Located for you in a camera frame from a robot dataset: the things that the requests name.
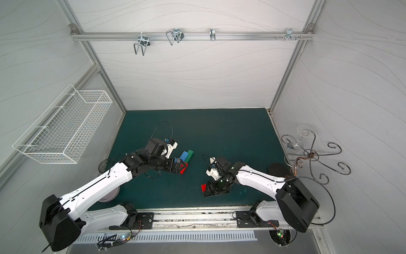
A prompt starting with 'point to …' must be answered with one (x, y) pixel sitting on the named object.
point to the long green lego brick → (189, 156)
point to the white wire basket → (60, 133)
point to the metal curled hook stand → (309, 154)
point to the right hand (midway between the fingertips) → (210, 193)
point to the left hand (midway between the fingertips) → (179, 164)
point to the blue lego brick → (184, 155)
